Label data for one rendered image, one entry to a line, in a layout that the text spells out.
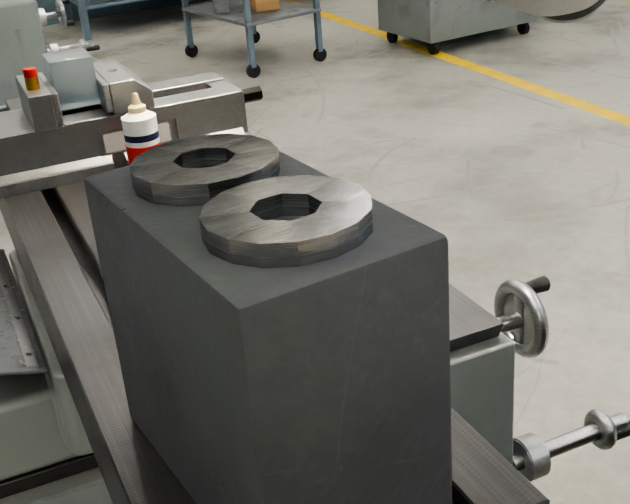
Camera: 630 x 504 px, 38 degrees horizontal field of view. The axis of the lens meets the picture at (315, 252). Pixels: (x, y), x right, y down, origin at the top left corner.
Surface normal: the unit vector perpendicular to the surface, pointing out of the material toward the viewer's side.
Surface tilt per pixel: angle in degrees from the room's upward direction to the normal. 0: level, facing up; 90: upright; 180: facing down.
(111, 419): 0
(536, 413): 0
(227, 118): 90
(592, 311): 0
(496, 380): 90
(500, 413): 90
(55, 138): 90
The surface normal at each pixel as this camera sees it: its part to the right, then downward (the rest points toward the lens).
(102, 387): -0.07, -0.90
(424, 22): -0.87, 0.27
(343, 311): 0.51, 0.33
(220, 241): -0.73, 0.34
